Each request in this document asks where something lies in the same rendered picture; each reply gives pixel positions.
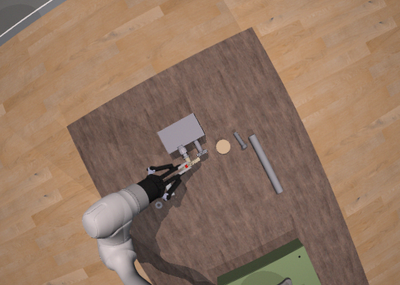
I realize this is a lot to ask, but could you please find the long grey metal bar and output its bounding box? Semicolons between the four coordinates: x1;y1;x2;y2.
248;134;283;194

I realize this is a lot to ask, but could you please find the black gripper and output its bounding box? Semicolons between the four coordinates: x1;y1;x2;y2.
137;161;191;204

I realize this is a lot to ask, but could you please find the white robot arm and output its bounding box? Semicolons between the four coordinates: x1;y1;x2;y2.
82;183;152;285

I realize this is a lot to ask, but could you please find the tan round disc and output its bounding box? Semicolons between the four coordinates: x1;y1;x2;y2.
216;139;230;154

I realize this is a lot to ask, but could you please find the grey shaft with cream gear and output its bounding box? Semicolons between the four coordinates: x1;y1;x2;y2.
181;153;200;170

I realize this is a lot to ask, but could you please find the grey hex bolt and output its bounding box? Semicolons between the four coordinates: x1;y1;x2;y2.
234;132;248;149

